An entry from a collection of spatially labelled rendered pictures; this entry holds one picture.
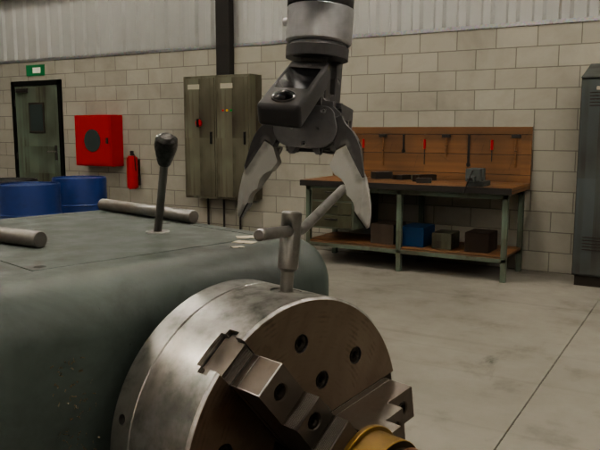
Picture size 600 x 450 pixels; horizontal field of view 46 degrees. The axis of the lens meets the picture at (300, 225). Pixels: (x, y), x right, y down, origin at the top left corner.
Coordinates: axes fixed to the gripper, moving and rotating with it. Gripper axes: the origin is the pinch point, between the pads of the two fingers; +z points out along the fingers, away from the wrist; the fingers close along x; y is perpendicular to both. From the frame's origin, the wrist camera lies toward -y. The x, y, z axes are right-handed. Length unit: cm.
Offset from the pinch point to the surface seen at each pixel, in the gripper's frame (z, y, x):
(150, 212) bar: 2, 34, 37
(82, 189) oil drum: 22, 579, 415
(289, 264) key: 4.0, -4.5, -0.5
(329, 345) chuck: 12.3, -3.4, -5.2
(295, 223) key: -0.4, -4.2, -0.8
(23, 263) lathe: 6.8, -7.2, 30.6
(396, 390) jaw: 17.7, 2.4, -11.9
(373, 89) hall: -109, 689, 129
